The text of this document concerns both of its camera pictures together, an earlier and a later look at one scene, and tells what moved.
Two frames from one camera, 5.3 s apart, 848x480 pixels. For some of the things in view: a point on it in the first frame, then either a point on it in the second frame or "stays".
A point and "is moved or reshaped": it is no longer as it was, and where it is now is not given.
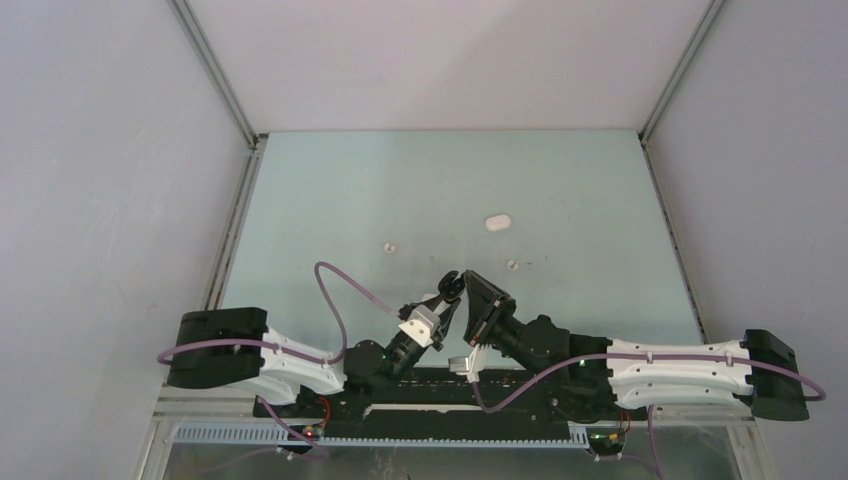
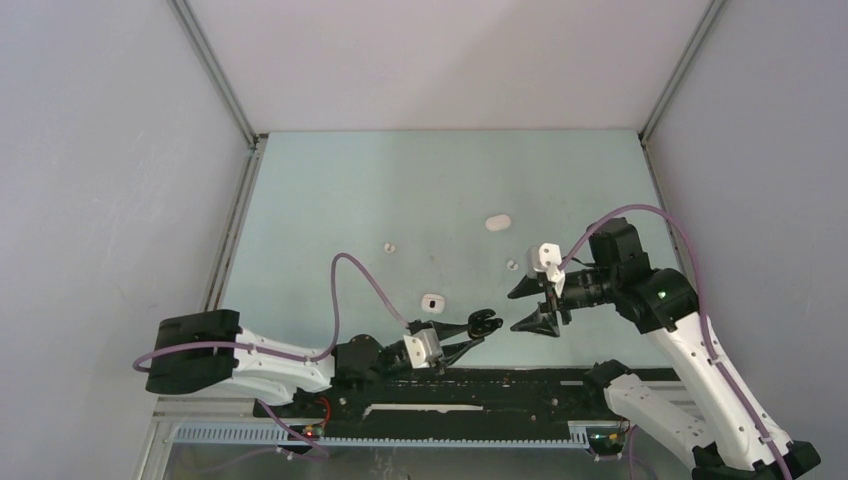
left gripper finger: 436,304 -> 446,330
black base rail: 481,396 stays
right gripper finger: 482,296 -> 525,287
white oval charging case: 498,222 stays
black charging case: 451,287 is moved or reshaped
